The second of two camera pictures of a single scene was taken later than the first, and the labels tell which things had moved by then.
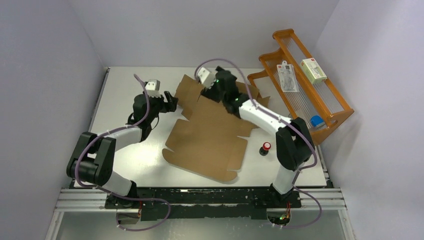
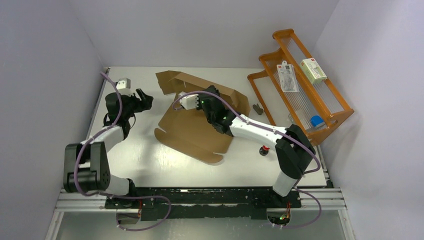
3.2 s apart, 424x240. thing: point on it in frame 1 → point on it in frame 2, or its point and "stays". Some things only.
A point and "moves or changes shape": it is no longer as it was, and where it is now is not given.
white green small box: x=313 y=70 stays
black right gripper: x=210 y=94 → x=213 y=87
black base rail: x=204 y=203 stays
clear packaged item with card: x=287 y=77 stays
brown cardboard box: x=212 y=142 moves or changes shape
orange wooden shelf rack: x=308 y=92 stays
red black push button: x=264 y=150 stays
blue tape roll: x=316 y=119 stays
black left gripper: x=170 y=105 → x=146 y=101
